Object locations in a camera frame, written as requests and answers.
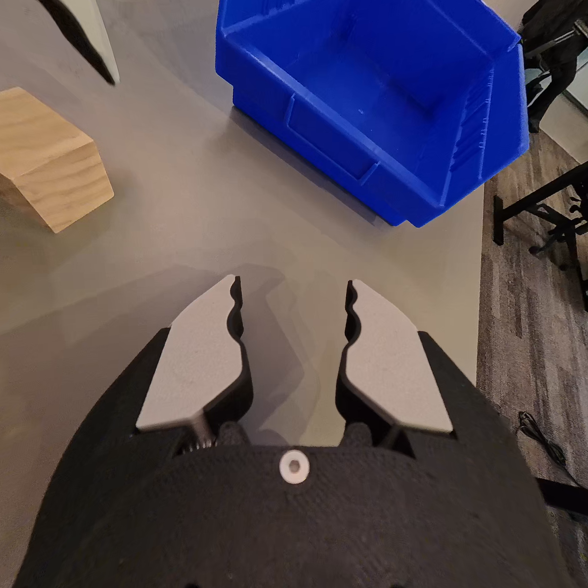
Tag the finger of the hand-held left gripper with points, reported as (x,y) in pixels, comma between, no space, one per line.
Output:
(89,23)

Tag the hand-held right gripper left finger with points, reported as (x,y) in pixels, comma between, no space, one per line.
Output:
(193,367)

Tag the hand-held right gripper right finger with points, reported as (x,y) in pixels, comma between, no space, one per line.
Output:
(395,367)

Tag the wooden cube block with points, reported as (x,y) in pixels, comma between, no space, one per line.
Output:
(50,156)

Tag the grey desk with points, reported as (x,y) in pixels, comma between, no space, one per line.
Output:
(183,206)

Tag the black desk foot bar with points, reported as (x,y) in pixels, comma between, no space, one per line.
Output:
(565,494)

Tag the black caster office chair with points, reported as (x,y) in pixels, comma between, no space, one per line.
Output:
(558,229)

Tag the deep blue plastic bin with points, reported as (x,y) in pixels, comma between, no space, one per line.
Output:
(367,92)

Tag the black jacket draped chair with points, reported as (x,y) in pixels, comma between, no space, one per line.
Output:
(551,46)

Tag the black metal table frame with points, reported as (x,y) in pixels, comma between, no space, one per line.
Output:
(542,186)

